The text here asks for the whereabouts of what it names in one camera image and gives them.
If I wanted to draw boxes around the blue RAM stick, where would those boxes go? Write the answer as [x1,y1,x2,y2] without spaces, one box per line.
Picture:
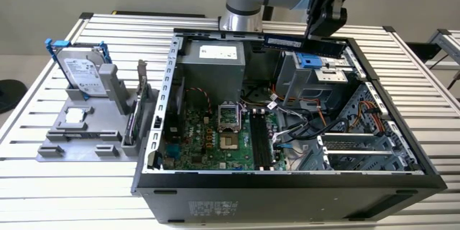
[263,33,345,59]

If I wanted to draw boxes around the RAM slot with white clips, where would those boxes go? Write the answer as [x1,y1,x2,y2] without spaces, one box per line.
[252,109,264,171]
[260,109,275,171]

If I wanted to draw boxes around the blue drive latch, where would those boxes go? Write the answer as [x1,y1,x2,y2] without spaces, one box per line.
[295,52,323,69]

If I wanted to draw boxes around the black box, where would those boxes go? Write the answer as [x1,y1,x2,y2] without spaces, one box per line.
[405,41,441,60]

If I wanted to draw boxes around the metal drive cage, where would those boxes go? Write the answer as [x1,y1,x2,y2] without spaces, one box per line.
[275,49,364,107]

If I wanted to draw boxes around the metal slat side table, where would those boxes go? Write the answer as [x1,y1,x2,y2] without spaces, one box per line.
[425,28,460,69]

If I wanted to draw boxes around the grey power supply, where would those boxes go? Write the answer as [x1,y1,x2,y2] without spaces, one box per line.
[177,40,247,107]

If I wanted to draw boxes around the metal socket cover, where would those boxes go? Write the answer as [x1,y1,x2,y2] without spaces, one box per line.
[217,101,241,133]

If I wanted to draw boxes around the metal disk bay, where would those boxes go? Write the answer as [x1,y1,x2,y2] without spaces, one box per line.
[297,131,420,173]

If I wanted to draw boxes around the CPU socket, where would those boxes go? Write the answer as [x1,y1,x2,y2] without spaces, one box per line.
[217,131,241,152]

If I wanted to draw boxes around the green motherboard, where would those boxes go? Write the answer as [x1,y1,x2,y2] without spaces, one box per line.
[163,106,288,171]

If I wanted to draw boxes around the graphics card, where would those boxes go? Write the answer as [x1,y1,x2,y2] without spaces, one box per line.
[121,59,151,146]

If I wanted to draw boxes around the hard disk in blue carrier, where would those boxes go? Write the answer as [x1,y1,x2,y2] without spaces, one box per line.
[44,39,113,101]

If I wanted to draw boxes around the grey parts rack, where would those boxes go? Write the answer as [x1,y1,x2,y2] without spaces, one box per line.
[35,64,161,163]

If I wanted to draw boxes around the black PC case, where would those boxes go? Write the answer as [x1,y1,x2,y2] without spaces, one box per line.
[129,27,448,225]

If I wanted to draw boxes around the silver CPU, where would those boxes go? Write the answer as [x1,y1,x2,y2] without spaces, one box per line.
[64,108,87,123]

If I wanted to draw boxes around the black round stand base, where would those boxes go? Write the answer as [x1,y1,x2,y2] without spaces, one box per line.
[0,79,28,114]

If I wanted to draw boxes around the thin wires with white tags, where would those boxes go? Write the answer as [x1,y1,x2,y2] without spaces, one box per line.
[239,94,288,115]

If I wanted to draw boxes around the thin orange wire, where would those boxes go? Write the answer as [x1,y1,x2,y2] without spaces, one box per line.
[316,100,328,128]

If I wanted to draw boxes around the thick black cable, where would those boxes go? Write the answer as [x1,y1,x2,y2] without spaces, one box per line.
[280,118,352,142]

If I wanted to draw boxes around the orange power wire bundle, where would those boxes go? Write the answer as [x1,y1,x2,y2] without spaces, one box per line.
[351,100,392,137]

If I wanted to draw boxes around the red black twisted wire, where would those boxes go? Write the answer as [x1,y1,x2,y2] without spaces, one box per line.
[184,87,213,114]

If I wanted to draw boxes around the grey wire bundle white connector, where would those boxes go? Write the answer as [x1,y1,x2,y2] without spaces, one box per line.
[271,122,309,144]

